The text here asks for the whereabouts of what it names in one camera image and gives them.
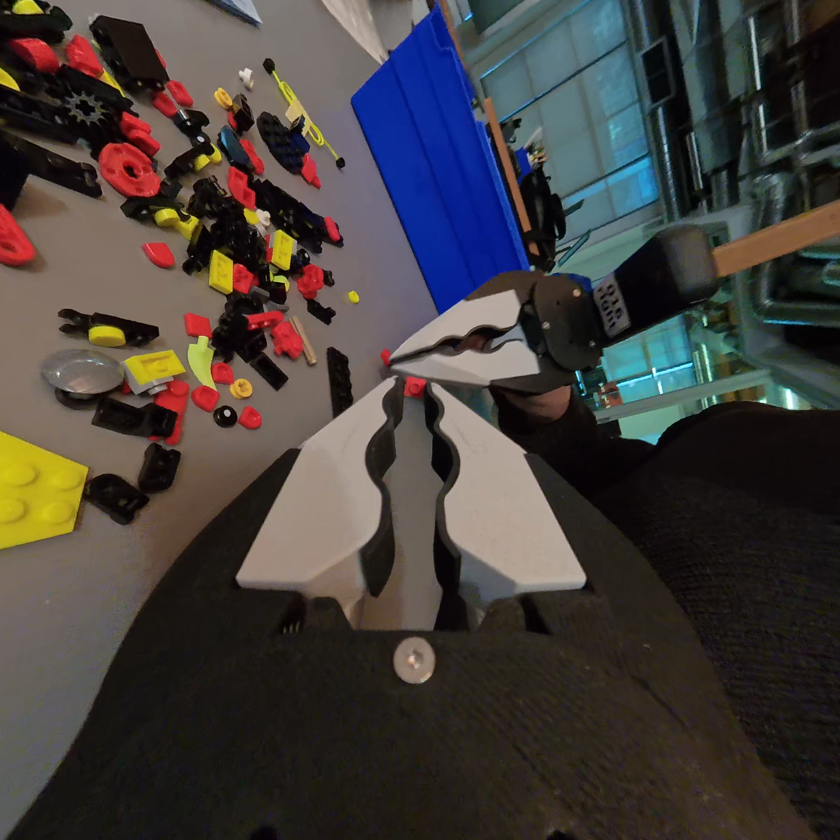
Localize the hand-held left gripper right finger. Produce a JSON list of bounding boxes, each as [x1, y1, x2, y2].
[[424, 384, 588, 631]]

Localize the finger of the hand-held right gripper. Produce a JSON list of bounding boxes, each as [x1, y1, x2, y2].
[[402, 289, 529, 361], [390, 336, 542, 389]]

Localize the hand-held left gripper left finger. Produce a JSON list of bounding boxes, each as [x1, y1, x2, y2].
[[235, 377, 404, 630]]

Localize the black lego plate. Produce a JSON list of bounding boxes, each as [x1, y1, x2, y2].
[[327, 346, 355, 419]]

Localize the person's right forearm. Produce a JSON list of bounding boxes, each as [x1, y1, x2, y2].
[[495, 387, 664, 500]]

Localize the tan lego rod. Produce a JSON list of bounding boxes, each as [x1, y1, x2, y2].
[[289, 315, 318, 366]]

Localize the grey lego dish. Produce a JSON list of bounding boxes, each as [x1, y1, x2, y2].
[[41, 349, 126, 401]]

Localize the yellow wedge lego plate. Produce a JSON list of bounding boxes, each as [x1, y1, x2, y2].
[[0, 430, 89, 551]]

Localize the pile of lego pieces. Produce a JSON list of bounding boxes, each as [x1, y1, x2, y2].
[[0, 0, 358, 526]]

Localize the person's right hand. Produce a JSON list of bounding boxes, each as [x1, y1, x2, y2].
[[489, 385, 572, 422]]

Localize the light wooden beam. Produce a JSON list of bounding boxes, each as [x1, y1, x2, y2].
[[712, 200, 840, 278]]

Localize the wooden background desk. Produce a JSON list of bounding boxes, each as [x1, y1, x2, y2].
[[436, 0, 542, 257]]

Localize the blue plastic bin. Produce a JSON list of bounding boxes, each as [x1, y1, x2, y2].
[[351, 3, 532, 315]]

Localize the person's black sweater torso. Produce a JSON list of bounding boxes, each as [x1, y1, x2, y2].
[[591, 400, 840, 840]]

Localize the clear plastic bag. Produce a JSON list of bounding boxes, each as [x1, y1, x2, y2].
[[322, 0, 388, 63]]

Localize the yellow lego string piece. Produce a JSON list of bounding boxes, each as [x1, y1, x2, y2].
[[262, 58, 347, 170]]

